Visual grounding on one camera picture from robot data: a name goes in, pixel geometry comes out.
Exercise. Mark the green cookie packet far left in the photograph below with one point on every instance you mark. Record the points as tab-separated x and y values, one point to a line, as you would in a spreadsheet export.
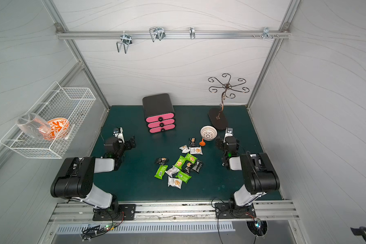
161	171

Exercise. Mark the green cookie packet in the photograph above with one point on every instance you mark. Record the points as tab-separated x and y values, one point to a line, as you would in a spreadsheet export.
192	159
180	162
161	171
183	176

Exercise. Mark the metal double hook left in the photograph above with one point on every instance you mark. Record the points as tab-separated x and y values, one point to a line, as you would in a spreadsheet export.
124	43

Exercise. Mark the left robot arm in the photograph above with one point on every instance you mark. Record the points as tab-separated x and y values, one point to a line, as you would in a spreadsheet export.
75	178

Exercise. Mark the green cookie packet lower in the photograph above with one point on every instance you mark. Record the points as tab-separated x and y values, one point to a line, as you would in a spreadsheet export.
183	176

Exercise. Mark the pink drawer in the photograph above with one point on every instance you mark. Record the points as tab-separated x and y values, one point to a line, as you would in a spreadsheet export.
161	123
159	118

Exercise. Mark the green cookie packet upper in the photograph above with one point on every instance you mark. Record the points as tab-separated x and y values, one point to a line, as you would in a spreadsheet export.
192	159

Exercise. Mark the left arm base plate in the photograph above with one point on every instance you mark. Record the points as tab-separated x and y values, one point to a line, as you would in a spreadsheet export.
124	212

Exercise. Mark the metal rail bar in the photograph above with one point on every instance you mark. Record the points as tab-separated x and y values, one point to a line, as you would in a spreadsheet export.
170	35

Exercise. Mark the metal hook middle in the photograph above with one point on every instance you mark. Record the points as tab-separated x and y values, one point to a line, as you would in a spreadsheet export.
157	33

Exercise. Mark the white cookie packet middle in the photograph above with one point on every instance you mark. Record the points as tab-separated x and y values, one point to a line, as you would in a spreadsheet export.
173	170

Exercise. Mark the black cookie packet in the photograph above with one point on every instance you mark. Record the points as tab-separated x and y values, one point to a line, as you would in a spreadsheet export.
188	168
161	161
197	166
192	142

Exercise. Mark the orange patterned bowl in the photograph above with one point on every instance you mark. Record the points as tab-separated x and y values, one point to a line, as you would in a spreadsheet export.
59	129

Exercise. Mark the black metal jewelry stand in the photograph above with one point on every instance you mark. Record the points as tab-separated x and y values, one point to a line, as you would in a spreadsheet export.
228	91

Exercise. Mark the white wire basket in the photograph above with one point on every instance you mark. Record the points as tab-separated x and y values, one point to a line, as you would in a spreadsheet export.
71	103

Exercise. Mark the metal hook small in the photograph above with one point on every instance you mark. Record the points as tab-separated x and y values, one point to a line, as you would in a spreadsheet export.
192	33

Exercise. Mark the pink top drawer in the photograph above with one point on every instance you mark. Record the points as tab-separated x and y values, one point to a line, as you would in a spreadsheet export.
159	118

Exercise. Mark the white cookie packet small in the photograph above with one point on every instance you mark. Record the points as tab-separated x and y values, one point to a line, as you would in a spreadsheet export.
184	149

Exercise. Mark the black pink drawer cabinet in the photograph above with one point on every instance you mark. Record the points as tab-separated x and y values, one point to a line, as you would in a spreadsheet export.
156	105

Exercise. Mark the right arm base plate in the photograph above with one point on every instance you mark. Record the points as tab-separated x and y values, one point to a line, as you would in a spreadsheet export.
230	211

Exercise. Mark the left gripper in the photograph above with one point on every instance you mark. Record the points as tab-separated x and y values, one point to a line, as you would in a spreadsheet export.
129	143

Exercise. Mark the white cookie packet upper right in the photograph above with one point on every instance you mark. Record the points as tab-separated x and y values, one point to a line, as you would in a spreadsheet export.
196	151

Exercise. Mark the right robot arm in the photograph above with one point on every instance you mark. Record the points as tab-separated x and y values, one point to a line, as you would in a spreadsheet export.
259	175

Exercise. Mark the metal hook right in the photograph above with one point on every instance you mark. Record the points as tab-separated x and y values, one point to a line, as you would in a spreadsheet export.
266	34

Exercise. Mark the white strainer orange handle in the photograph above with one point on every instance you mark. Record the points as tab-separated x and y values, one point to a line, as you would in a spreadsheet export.
208	133

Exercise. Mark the black cookie packet top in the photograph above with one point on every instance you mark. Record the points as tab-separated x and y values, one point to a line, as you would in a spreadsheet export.
192	142

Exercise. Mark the green cookie packet centre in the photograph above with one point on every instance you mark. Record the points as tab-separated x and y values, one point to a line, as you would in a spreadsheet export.
180	162

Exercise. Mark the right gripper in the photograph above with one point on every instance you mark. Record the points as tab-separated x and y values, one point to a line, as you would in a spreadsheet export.
221	144

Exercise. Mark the white cookie packet bottom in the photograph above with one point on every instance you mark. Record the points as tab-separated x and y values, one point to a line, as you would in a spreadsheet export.
174	182

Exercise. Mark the clear glass cup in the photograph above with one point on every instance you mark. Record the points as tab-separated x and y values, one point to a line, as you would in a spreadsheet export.
34	126

